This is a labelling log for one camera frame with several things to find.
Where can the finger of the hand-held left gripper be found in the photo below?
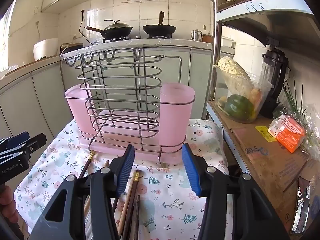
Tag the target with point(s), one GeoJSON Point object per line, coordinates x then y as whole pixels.
{"type": "Point", "coordinates": [37, 140]}
{"type": "Point", "coordinates": [18, 138]}

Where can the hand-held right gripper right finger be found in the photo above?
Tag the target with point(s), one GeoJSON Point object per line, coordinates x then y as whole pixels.
{"type": "Point", "coordinates": [191, 170]}

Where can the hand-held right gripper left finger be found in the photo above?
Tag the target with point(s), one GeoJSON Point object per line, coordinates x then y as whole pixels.
{"type": "Point", "coordinates": [126, 170]}

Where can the pile of wooden chopsticks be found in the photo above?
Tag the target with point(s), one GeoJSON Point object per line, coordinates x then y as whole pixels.
{"type": "Point", "coordinates": [130, 200]}

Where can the person's left hand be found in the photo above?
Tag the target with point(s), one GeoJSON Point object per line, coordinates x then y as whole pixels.
{"type": "Point", "coordinates": [7, 205]}

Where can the floral bear printed cloth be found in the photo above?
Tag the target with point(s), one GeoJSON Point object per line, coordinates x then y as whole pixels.
{"type": "Point", "coordinates": [170, 205]}

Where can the kitchen counter cabinets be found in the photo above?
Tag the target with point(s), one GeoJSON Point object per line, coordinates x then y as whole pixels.
{"type": "Point", "coordinates": [45, 87]}

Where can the brown cardboard sheet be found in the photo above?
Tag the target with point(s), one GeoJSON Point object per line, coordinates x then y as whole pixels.
{"type": "Point", "coordinates": [265, 170]}

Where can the green bell pepper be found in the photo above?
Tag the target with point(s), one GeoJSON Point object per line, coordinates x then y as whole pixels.
{"type": "Point", "coordinates": [238, 106]}

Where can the white rice cooker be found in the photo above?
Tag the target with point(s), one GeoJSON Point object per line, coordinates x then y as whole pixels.
{"type": "Point", "coordinates": [46, 49]}

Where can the carrot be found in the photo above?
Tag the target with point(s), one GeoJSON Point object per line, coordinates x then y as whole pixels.
{"type": "Point", "coordinates": [256, 96]}

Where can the black kitchen appliance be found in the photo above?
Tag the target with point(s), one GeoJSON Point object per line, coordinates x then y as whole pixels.
{"type": "Point", "coordinates": [72, 47]}

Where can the orange and white packet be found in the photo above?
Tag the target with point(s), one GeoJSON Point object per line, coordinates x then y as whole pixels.
{"type": "Point", "coordinates": [287, 136]}

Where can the pack of enoki mushrooms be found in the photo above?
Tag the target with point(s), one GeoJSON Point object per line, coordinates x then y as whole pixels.
{"type": "Point", "coordinates": [235, 72]}

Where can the clear plastic bowl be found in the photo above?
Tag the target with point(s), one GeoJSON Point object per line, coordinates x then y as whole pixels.
{"type": "Point", "coordinates": [262, 86]}

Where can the gas stove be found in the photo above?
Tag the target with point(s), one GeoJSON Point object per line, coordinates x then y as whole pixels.
{"type": "Point", "coordinates": [112, 40]}

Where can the green onions in bag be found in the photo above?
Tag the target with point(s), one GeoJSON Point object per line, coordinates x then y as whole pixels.
{"type": "Point", "coordinates": [298, 105]}

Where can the black blender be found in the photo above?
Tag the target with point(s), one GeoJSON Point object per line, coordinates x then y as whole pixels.
{"type": "Point", "coordinates": [275, 75]}

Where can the brown pot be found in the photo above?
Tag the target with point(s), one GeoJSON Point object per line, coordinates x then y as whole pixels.
{"type": "Point", "coordinates": [207, 38]}

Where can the white container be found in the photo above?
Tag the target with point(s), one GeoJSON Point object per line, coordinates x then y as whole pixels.
{"type": "Point", "coordinates": [228, 42]}

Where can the metal kettle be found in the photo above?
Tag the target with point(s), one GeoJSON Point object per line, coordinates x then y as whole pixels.
{"type": "Point", "coordinates": [196, 35]}

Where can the wok with lid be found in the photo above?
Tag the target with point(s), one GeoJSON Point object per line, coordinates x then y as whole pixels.
{"type": "Point", "coordinates": [117, 30]}

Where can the metal shelf rack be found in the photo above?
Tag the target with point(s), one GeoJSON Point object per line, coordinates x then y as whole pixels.
{"type": "Point", "coordinates": [262, 15]}

